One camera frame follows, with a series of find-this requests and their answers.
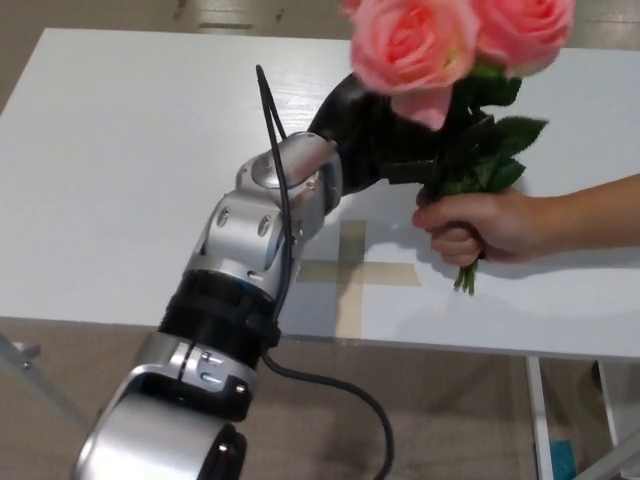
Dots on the blue floor object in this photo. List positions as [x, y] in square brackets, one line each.
[561, 460]

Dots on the white table leg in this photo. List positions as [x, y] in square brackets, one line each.
[540, 425]
[607, 405]

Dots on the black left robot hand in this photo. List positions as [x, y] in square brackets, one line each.
[365, 145]

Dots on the bare human forearm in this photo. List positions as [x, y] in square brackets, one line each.
[590, 215]

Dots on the short beige tape strip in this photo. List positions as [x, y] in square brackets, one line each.
[390, 274]

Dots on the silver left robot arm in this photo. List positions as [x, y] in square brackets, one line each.
[240, 220]

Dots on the grey metal stand frame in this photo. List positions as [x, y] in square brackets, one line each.
[30, 370]
[620, 462]

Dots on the bare human hand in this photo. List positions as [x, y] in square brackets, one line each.
[495, 225]

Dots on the pink rose bouquet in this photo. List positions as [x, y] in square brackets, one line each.
[415, 45]

